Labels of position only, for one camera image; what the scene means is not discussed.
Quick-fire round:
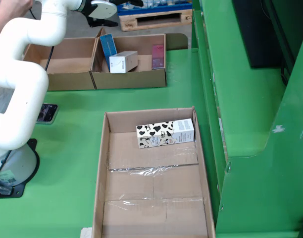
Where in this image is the blue carton box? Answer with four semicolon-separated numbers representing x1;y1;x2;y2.
99;33;118;65

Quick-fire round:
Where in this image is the blue plastic crate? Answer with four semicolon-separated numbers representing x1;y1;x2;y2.
116;0;193;16

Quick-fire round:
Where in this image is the plain white carton box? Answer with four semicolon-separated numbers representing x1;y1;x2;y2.
108;51;139;74

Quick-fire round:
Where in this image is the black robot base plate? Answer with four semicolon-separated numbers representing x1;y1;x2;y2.
0;138;41;199

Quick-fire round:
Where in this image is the person's forearm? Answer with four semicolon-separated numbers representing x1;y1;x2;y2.
0;4;16;47

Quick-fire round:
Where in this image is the large shallow cardboard tray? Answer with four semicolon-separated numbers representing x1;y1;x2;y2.
91;106;216;238

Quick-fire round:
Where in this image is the black monitor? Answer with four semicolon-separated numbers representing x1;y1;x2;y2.
232;0;297;69

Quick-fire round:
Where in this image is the thin black hand-held cable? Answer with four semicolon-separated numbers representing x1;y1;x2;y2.
29;7;42;20

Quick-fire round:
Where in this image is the person's hand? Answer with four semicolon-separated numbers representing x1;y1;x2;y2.
6;0;34;18

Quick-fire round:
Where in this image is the green metal shelf unit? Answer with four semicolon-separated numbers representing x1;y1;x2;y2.
191;0;303;238

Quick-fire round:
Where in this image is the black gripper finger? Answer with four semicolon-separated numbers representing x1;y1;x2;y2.
109;0;144;8
87;16;119;28

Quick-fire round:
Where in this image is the pink carton box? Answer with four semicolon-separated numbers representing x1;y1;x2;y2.
151;44;166;69

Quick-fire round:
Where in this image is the empty cardboard box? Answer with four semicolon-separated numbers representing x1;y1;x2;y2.
22;37;98;92

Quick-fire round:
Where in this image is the cow print hand cream box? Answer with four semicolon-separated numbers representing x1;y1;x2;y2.
136;118;195;149

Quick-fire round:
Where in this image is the smartphone with green case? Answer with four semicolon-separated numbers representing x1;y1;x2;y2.
35;103;59;124

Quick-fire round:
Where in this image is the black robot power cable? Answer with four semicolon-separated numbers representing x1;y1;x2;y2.
0;46;55;194

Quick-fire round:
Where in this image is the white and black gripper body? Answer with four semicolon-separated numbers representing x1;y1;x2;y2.
78;0;118;20

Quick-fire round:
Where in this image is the wooden pallet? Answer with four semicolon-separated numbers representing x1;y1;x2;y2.
118;9;193;32

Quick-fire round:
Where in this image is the white foam block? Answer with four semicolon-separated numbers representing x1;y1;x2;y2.
80;227;94;238

